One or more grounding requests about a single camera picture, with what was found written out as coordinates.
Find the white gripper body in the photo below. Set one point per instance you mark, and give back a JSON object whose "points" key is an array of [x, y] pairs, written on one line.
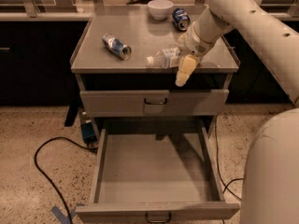
{"points": [[195, 44]]}

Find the clear blue-label plastic bottle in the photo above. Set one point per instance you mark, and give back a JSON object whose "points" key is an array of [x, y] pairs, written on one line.
{"points": [[164, 58]]}

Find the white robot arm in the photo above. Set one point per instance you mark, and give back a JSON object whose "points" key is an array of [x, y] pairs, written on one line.
{"points": [[270, 191]]}

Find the grey top drawer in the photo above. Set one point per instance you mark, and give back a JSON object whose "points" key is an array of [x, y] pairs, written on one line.
{"points": [[153, 103]]}

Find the grey drawer cabinet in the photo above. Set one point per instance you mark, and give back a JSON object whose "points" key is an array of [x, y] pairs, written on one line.
{"points": [[98, 69]]}

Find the grey open middle drawer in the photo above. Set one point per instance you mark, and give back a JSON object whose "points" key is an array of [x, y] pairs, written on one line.
{"points": [[146, 178]]}

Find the blue pepsi can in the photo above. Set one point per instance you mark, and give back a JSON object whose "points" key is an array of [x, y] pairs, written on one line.
{"points": [[181, 18]]}

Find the white bowl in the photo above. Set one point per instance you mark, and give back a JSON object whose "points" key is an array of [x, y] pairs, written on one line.
{"points": [[160, 9]]}

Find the silver blue soda can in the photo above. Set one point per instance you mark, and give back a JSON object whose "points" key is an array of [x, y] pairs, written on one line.
{"points": [[117, 47]]}

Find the blue power box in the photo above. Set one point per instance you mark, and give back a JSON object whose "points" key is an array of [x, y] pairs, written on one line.
{"points": [[88, 133]]}

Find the blue tape on floor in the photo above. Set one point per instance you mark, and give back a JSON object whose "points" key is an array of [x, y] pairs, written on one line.
{"points": [[62, 218]]}

